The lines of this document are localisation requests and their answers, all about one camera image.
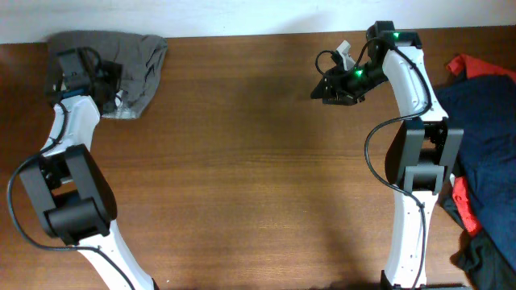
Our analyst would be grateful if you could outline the grey shorts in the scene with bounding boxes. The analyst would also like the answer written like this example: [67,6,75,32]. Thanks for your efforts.
[47,31,168,119]

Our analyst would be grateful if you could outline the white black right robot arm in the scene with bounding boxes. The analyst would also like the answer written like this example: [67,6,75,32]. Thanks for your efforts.
[310,21,464,289]

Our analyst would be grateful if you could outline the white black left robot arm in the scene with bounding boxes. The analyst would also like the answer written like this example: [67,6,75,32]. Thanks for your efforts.
[6,47,157,289]

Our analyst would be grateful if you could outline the red garment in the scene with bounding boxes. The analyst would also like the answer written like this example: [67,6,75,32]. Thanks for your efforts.
[445,53,516,238]

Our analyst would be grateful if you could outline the navy blue garment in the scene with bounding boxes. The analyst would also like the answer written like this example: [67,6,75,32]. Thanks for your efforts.
[436,75,515,267]

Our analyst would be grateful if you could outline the dark green garment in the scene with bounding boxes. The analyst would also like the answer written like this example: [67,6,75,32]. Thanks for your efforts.
[439,195,515,290]

